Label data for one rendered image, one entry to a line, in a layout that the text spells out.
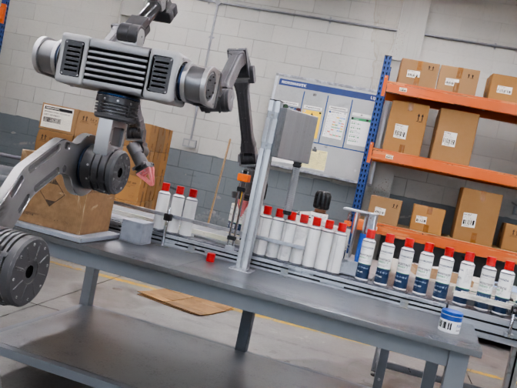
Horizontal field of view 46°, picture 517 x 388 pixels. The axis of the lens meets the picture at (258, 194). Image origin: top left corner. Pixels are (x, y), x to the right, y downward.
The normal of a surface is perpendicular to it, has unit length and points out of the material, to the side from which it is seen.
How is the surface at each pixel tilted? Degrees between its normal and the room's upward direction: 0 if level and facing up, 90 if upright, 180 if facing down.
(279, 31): 90
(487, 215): 90
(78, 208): 90
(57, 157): 90
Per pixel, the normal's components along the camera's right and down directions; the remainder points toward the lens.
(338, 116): -0.18, -0.03
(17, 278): 0.96, 0.21
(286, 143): 0.61, 0.17
